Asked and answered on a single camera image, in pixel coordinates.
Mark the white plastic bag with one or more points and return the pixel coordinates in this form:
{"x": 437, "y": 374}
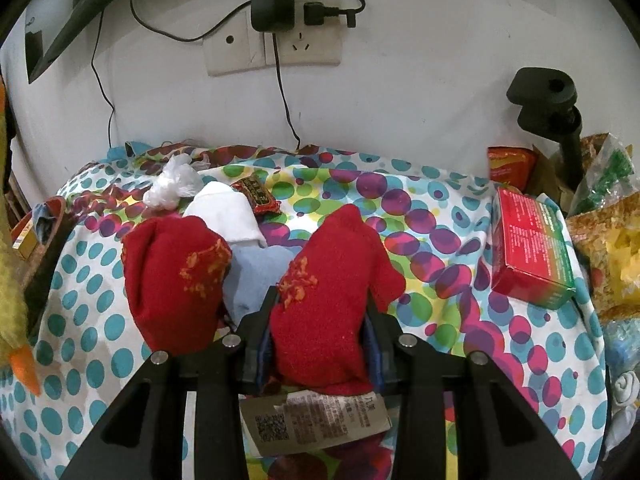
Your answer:
{"x": 172, "y": 182}

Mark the black plug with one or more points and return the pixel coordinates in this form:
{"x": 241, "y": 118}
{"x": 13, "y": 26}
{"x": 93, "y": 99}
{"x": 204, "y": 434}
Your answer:
{"x": 317, "y": 14}

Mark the white single-hole wall socket plate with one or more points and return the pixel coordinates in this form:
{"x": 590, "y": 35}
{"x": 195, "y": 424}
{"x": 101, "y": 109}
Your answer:
{"x": 225, "y": 55}

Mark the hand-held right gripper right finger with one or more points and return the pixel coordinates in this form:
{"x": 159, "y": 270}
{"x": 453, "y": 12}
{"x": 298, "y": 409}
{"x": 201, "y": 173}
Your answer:
{"x": 375, "y": 360}

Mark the white rolled cloth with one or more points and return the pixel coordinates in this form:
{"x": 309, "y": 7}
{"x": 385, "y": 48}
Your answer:
{"x": 625, "y": 400}

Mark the light blue sock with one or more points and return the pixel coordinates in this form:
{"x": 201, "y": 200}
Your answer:
{"x": 255, "y": 275}

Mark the red candy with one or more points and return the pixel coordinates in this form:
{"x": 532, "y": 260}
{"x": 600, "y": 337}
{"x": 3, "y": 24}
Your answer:
{"x": 257, "y": 196}

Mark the polka dot cloth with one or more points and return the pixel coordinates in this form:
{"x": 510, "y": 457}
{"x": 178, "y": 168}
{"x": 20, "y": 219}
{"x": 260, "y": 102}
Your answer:
{"x": 425, "y": 200}

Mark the yellow snack bag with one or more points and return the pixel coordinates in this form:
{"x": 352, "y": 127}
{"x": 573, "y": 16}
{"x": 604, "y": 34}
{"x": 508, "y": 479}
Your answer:
{"x": 615, "y": 260}

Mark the white sock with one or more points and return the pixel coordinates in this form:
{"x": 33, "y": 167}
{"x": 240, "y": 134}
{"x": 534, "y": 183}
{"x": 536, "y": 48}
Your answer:
{"x": 225, "y": 215}

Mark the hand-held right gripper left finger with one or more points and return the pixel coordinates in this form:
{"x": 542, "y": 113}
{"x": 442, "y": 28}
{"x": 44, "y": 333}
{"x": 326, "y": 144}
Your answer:
{"x": 264, "y": 360}

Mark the white multi-hole wall socket plate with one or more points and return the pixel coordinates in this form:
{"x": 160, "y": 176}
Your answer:
{"x": 310, "y": 45}

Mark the blue cloth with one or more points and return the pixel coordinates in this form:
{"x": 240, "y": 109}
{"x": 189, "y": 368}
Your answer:
{"x": 46, "y": 220}

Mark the blue packet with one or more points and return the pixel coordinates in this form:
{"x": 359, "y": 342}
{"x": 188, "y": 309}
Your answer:
{"x": 622, "y": 347}

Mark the brown rimmed basket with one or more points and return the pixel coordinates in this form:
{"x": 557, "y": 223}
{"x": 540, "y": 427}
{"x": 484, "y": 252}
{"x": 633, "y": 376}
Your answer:
{"x": 47, "y": 270}

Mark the red snack packet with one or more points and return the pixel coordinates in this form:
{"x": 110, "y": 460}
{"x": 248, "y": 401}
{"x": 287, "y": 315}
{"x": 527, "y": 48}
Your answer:
{"x": 510, "y": 165}

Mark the brown paper bag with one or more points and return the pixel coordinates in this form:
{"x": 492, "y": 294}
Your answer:
{"x": 550, "y": 170}

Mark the small yellow box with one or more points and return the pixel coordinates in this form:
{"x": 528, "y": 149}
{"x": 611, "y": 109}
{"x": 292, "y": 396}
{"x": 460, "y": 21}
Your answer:
{"x": 24, "y": 241}

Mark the black clamp mount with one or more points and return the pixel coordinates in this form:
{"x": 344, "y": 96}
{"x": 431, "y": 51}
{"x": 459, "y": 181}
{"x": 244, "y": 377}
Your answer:
{"x": 540, "y": 90}

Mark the red sock with paper label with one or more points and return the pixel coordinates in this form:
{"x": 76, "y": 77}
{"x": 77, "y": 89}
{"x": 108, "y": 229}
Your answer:
{"x": 325, "y": 300}

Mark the red and green box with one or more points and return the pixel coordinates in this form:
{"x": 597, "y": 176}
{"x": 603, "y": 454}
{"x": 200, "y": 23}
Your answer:
{"x": 530, "y": 245}

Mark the black monitor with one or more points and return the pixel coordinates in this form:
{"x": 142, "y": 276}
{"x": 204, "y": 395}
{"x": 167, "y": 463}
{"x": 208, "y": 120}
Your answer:
{"x": 55, "y": 35}

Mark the clear bag of green snacks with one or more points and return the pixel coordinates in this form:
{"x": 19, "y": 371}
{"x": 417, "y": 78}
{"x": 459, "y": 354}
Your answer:
{"x": 607, "y": 175}

